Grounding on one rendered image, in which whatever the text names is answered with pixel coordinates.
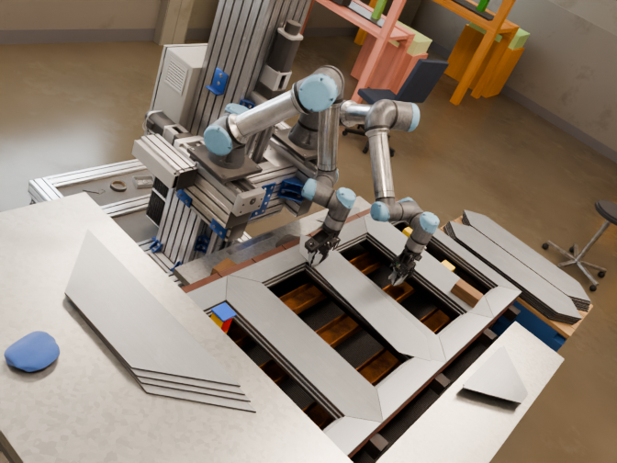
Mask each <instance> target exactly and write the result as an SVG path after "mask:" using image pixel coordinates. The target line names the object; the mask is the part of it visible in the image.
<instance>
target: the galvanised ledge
mask: <svg viewBox="0 0 617 463"><path fill-rule="evenodd" d="M371 206H372V205H370V204H369V203H368V202H367V201H365V200H364V199H363V198H361V197H360V196H359V197H357V198H356V200H355V202H354V204H353V208H355V207H357V208H360V212H361V211H363V210H366V209H369V208H371ZM328 211H329V210H328V209H325V210H322V211H320V212H317V213H314V214H312V215H309V216H307V217H305V218H302V219H300V220H296V221H293V222H291V223H288V224H286V225H284V226H281V227H279V228H276V229H274V230H271V231H268V232H265V233H263V234H260V235H258V236H255V237H252V238H251V239H248V240H246V241H243V242H241V243H236V244H234V245H232V246H230V247H227V248H225V249H222V250H219V251H217V252H215V253H213V254H209V255H206V256H203V257H201V258H198V259H197V260H194V261H192V262H189V263H186V264H184V265H180V266H178V267H176V268H175V269H174V272H173V274H174V275H175V276H176V277H177V278H178V279H179V280H180V281H181V282H182V283H183V284H184V285H185V286H188V285H190V284H192V283H195V282H197V281H198V280H201V279H203V278H205V277H209V276H210V274H211V271H212V268H213V267H214V266H216V265H217V264H219V263H220V262H222V261H223V260H224V259H226V258H229V259H230V260H231V261H233V262H234V263H235V264H239V263H241V262H244V261H246V260H248V259H252V258H253V257H255V256H257V255H259V254H263V253H265V252H268V251H270V250H272V249H275V244H276V243H277V241H278V240H279V239H281V238H282V237H283V236H285V235H287V234H292V235H295V236H300V234H303V235H307V234H310V233H312V232H315V231H317V230H319V229H322V228H324V227H323V222H319V221H317V219H320V218H322V217H325V216H326V215H327V212H328ZM269 232H273V233H274V234H275V236H274V237H271V238H269V239H267V240H264V241H262V242H260V243H257V244H255V245H252V246H250V247H248V248H245V249H243V250H241V251H239V252H237V253H235V254H231V255H229V254H228V253H227V252H226V251H227V250H229V249H231V248H234V247H236V246H238V245H241V244H243V243H247V242H248V241H251V240H253V239H255V238H258V237H260V236H263V235H265V234H267V233H269Z"/></svg>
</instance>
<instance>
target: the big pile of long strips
mask: <svg viewBox="0 0 617 463"><path fill-rule="evenodd" d="M462 222H463V224H460V223H456V222H453V221H449V222H447V223H446V225H445V226H443V230H444V233H445V234H446V235H448V236H449V237H450V238H452V239H453V240H454V241H456V242H457V243H459V244H460V245H461V246H463V247H464V248H465V249H466V250H467V251H468V252H470V253H471V254H473V255H474V256H475V257H477V258H478V259H479V260H481V261H482V262H483V263H485V264H486V265H488V266H489V267H490V268H492V269H493V270H494V271H496V272H497V273H498V274H500V275H501V276H502V277H504V278H505V279H507V280H508V281H509V282H511V284H512V285H514V286H515V287H516V288H518V289H519V290H521V291H522V293H521V294H520V295H519V298H521V299H522V300H524V301H525V302H526V303H528V304H529V305H530V306H532V307H533V308H534V309H536V310H537V311H538V312H540V313H541V314H542V315H543V316H544V317H545V318H547V319H548V320H552V321H556V322H562V323H566V324H571V325H573V324H575V323H577V322H578V321H580V320H582V317H581V316H580V314H579V312H578V310H579V311H585V312H588V310H589V305H590V303H591V302H590V300H589V297H588V296H587V294H586V293H585V291H584V289H583V288H582V287H581V286H580V284H579V282H577V281H576V280H575V279H574V278H573V277H571V276H569V275H568V274H567V273H565V272H564V271H562V270H561V269H560V268H558V267H557V266H555V265H554V264H552V263H551V262H549V261H548V260H547V259H545V258H544V257H542V256H541V255H540V254H538V253H536V252H535V251H534V250H533V249H532V248H530V247H529V246H528V245H526V244H525V243H523V242H522V241H520V240H519V239H517V238H516V237H515V236H513V235H512V234H510V233H509V232H508V231H506V230H504V229H503V228H502V227H500V226H499V225H498V224H497V223H496V222H494V221H493V220H491V219H490V218H488V217H487V216H485V215H481V214H478V213H475V212H472V211H468V210H465V209H464V210H463V218H462Z"/></svg>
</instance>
